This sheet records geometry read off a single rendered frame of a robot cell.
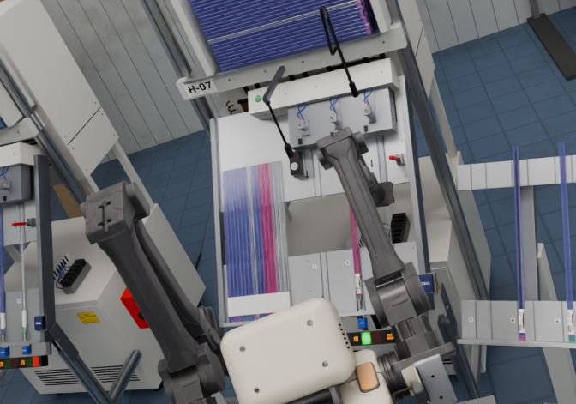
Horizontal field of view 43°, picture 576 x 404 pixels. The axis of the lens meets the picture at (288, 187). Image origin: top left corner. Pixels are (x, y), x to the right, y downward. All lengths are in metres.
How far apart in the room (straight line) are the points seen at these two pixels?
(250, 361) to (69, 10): 4.38
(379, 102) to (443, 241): 0.57
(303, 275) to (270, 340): 1.05
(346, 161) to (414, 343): 0.40
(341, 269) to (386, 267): 0.84
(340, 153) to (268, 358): 0.47
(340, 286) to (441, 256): 0.40
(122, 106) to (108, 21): 0.67
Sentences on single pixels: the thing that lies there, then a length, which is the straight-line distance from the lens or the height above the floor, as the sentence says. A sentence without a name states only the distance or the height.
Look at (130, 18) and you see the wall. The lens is 5.33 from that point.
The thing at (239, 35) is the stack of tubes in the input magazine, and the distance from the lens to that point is 2.27.
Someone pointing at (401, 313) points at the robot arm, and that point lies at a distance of 1.37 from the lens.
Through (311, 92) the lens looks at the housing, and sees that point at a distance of 2.30.
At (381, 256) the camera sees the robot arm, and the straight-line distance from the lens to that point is 1.42.
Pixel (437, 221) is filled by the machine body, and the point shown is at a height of 0.62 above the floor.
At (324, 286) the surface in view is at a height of 0.78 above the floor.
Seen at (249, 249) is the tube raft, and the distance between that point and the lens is 2.38.
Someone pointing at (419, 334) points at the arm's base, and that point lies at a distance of 1.36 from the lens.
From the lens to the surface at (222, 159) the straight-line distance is 2.49.
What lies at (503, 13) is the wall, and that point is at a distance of 5.31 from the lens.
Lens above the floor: 2.18
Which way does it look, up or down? 30 degrees down
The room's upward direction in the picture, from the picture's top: 25 degrees counter-clockwise
